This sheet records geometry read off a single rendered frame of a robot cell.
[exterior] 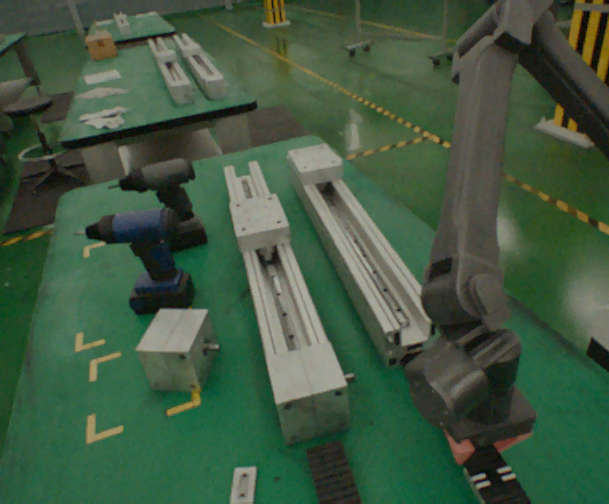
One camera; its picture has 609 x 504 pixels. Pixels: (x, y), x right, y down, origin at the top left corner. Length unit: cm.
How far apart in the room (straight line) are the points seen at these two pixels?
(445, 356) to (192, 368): 43
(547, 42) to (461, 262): 39
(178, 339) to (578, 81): 71
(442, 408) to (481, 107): 36
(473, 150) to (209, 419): 55
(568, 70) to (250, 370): 67
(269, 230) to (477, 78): 50
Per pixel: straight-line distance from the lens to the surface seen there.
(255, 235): 97
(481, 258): 54
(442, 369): 51
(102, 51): 441
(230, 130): 247
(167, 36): 555
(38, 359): 105
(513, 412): 63
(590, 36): 383
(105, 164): 248
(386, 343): 78
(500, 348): 54
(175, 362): 80
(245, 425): 78
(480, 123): 63
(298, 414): 69
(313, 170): 121
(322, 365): 70
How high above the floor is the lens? 139
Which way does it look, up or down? 33 degrees down
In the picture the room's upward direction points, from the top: 8 degrees counter-clockwise
